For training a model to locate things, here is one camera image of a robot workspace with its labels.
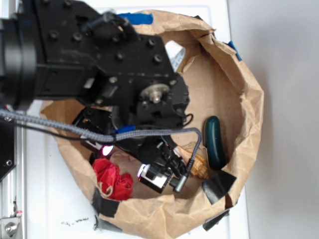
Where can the black mount plate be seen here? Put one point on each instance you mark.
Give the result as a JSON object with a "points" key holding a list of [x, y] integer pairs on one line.
{"points": [[7, 144]]}

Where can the red paper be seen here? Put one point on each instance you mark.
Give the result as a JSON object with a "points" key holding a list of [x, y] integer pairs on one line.
{"points": [[114, 185]]}

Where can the dark green toy cucumber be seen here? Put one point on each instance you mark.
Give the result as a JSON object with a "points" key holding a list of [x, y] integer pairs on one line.
{"points": [[213, 143]]}

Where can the orange spiral seashell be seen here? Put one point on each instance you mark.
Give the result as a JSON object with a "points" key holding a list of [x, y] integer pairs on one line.
{"points": [[200, 166]]}

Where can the aluminium frame rail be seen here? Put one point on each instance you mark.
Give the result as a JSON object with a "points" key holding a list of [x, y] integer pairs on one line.
{"points": [[12, 192]]}

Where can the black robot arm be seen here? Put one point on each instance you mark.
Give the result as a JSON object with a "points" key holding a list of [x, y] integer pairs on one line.
{"points": [[64, 49]]}

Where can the brown paper bag container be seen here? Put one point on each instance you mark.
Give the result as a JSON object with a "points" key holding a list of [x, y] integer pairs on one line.
{"points": [[219, 84]]}

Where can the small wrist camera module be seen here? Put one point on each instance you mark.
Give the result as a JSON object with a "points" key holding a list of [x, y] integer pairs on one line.
{"points": [[161, 166]]}

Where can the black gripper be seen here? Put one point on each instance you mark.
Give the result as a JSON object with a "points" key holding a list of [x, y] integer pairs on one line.
{"points": [[158, 106]]}

